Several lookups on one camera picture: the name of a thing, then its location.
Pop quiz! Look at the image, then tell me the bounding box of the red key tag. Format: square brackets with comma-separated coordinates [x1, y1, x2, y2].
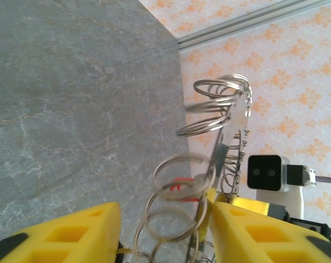
[169, 177, 208, 203]

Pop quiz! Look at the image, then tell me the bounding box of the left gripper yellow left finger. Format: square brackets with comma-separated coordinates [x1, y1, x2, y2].
[0, 202, 123, 263]

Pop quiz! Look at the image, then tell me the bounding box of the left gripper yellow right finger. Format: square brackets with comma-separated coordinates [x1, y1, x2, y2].
[211, 202, 331, 263]

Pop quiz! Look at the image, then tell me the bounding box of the aluminium frame post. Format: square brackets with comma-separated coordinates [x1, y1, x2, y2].
[177, 0, 329, 50]

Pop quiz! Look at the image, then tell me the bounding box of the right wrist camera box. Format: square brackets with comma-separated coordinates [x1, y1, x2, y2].
[247, 154, 317, 220]

